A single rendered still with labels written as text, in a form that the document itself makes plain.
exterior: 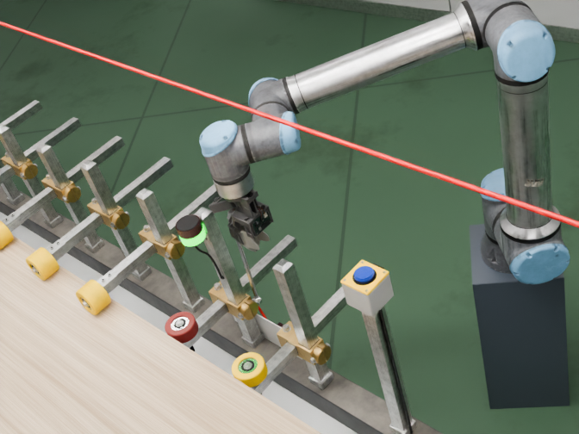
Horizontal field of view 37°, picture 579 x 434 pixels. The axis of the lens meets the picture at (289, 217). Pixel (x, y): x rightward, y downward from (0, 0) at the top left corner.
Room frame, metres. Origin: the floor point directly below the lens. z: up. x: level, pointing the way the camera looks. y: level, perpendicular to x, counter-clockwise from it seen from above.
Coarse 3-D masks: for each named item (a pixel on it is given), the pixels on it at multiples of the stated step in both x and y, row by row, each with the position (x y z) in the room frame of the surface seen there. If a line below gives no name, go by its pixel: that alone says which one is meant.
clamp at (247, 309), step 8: (216, 296) 1.64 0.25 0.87; (224, 296) 1.63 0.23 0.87; (248, 296) 1.60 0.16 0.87; (232, 304) 1.59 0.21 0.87; (240, 304) 1.58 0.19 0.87; (248, 304) 1.58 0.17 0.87; (256, 304) 1.58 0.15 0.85; (232, 312) 1.60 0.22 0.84; (240, 312) 1.57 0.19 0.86; (248, 312) 1.57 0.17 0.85; (256, 312) 1.58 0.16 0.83
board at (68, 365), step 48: (0, 288) 1.91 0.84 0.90; (48, 288) 1.84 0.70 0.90; (0, 336) 1.72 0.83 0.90; (48, 336) 1.66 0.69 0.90; (96, 336) 1.60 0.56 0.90; (144, 336) 1.55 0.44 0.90; (0, 384) 1.54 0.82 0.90; (48, 384) 1.49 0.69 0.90; (96, 384) 1.44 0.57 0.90; (144, 384) 1.39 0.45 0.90; (192, 384) 1.35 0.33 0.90; (240, 384) 1.30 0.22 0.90; (0, 432) 1.39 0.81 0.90; (48, 432) 1.34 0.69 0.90; (96, 432) 1.30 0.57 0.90; (144, 432) 1.25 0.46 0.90; (192, 432) 1.21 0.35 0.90; (240, 432) 1.17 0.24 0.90; (288, 432) 1.13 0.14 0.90
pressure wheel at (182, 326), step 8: (184, 312) 1.58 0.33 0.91; (168, 320) 1.57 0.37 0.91; (176, 320) 1.56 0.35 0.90; (184, 320) 1.56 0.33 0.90; (192, 320) 1.54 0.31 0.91; (168, 328) 1.54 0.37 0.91; (176, 328) 1.54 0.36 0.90; (184, 328) 1.53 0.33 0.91; (192, 328) 1.52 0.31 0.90; (176, 336) 1.51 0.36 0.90; (184, 336) 1.51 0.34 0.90; (192, 336) 1.52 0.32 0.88
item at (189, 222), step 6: (186, 216) 1.60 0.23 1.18; (192, 216) 1.60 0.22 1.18; (180, 222) 1.59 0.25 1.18; (186, 222) 1.58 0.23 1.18; (192, 222) 1.58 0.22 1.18; (198, 222) 1.57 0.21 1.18; (180, 228) 1.57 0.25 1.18; (186, 228) 1.56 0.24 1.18; (192, 228) 1.56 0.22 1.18; (198, 234) 1.56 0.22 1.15; (204, 252) 1.58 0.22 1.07; (210, 258) 1.59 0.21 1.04; (216, 264) 1.59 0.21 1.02; (222, 276) 1.59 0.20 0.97
